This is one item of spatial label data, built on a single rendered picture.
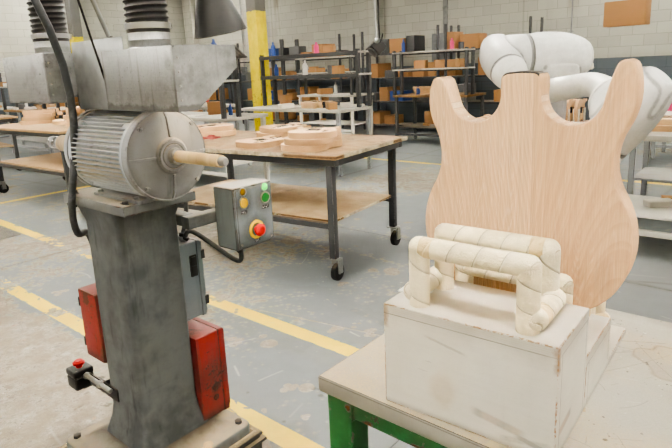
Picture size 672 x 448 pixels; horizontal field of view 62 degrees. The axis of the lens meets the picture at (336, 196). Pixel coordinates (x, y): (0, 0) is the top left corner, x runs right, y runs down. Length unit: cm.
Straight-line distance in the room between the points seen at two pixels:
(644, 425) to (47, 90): 165
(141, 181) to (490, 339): 104
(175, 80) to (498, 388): 87
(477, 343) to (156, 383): 130
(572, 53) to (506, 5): 1126
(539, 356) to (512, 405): 9
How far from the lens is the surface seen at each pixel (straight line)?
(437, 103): 101
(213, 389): 208
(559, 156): 95
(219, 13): 148
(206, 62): 132
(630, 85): 91
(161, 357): 193
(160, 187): 160
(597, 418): 100
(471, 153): 100
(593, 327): 106
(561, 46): 177
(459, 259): 82
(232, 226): 177
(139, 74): 139
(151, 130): 158
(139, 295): 181
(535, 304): 81
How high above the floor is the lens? 147
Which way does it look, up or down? 13 degrees down
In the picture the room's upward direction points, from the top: 3 degrees counter-clockwise
